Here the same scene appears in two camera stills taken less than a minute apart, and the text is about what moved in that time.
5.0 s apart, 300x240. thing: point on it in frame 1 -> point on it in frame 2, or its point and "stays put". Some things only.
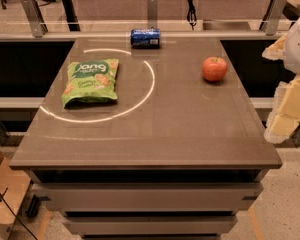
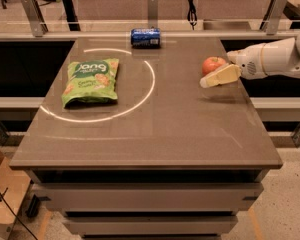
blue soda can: (146, 38) stays put
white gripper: (299, 49) -> (250, 62)
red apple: (214, 69) stays put
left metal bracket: (34, 15) stays put
